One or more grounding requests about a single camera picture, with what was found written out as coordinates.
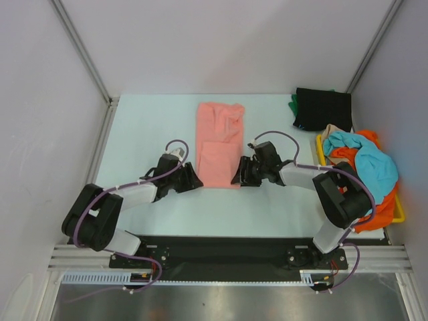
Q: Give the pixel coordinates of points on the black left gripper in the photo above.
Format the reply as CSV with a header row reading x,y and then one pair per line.
x,y
191,181

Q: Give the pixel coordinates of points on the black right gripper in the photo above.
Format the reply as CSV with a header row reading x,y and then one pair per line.
x,y
252,169

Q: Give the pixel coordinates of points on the pink t shirt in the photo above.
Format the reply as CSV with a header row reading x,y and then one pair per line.
x,y
219,143

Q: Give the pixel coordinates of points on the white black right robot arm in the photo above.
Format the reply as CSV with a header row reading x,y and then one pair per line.
x,y
343,196

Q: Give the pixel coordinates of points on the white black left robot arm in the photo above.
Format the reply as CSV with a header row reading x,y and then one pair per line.
x,y
92,220

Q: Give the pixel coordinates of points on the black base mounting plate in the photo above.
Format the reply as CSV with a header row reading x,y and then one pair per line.
x,y
230,259

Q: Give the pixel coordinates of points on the folded black t shirt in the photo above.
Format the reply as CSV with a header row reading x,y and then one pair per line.
x,y
339,115

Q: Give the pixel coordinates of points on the beige t shirt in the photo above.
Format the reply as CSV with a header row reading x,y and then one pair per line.
x,y
333,142

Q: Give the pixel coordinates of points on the light blue t shirt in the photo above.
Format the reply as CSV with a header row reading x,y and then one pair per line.
x,y
368,167

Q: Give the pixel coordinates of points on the orange t shirt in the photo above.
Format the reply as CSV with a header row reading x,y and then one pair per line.
x,y
378,207

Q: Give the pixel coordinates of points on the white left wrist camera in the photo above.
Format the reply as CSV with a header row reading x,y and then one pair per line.
x,y
178,153

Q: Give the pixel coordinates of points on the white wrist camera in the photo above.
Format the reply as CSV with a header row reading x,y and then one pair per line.
x,y
178,153
252,144

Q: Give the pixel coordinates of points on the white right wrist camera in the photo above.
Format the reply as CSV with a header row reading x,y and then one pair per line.
x,y
252,144

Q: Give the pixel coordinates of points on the white slotted cable duct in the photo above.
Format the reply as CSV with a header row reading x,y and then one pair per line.
x,y
142,278

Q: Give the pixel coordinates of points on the aluminium frame rail front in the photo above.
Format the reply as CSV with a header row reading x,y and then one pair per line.
x,y
71,258

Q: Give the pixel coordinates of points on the aluminium corner post left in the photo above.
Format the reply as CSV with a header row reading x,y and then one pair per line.
x,y
80,48

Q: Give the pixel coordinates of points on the aluminium corner post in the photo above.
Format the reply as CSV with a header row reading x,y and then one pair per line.
x,y
374,44
80,48

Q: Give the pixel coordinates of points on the aluminium corner post right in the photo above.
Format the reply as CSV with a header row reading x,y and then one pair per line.
x,y
374,44

